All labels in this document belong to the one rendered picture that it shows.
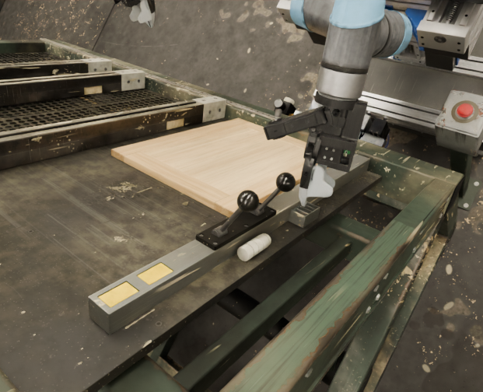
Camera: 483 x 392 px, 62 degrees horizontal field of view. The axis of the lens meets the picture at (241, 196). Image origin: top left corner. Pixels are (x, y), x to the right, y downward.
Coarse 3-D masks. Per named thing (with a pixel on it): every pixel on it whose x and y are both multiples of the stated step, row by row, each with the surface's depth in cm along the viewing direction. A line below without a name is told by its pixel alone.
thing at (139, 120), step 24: (216, 96) 155; (72, 120) 112; (96, 120) 116; (120, 120) 118; (144, 120) 125; (168, 120) 133; (192, 120) 142; (0, 144) 94; (24, 144) 98; (48, 144) 103; (72, 144) 108; (96, 144) 114; (0, 168) 96
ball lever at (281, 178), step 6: (282, 174) 77; (288, 174) 76; (276, 180) 77; (282, 180) 76; (288, 180) 76; (294, 180) 77; (282, 186) 76; (288, 186) 76; (294, 186) 77; (276, 192) 79; (270, 198) 81; (264, 204) 82; (258, 210) 83
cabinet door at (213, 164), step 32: (224, 128) 139; (256, 128) 144; (128, 160) 108; (160, 160) 109; (192, 160) 112; (224, 160) 115; (256, 160) 118; (288, 160) 122; (192, 192) 96; (224, 192) 97; (256, 192) 99
